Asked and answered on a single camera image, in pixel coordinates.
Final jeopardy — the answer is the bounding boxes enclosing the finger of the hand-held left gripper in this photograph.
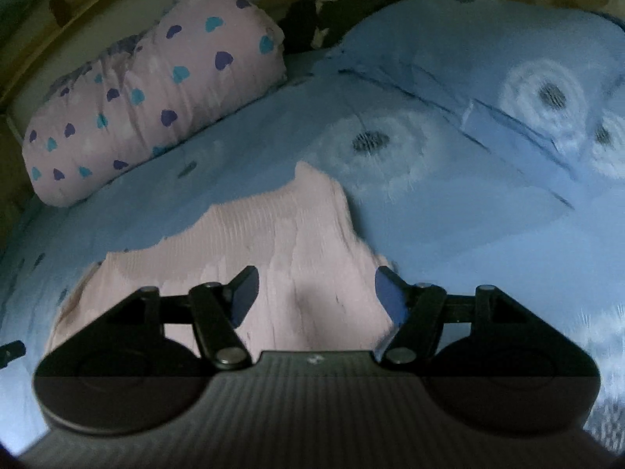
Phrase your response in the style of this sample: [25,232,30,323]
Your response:
[0,340,27,370]

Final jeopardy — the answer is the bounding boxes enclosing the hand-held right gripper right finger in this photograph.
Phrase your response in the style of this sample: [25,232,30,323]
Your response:
[374,266,531,371]

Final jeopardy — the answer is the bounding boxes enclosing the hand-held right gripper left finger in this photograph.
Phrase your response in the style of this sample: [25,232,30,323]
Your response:
[106,266,261,371]

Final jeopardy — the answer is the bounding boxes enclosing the pink fuzzy sweater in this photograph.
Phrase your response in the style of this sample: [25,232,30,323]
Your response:
[46,161,404,358]

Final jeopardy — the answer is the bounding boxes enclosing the blue floral bedsheet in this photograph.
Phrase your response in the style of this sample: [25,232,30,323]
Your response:
[0,0,625,455]

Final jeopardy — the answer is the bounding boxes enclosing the pink heart-print pillow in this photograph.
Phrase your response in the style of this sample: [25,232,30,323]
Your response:
[22,0,288,207]

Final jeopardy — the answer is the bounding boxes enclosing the dark cloth with white cord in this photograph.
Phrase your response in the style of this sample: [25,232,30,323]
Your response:
[283,0,416,54]

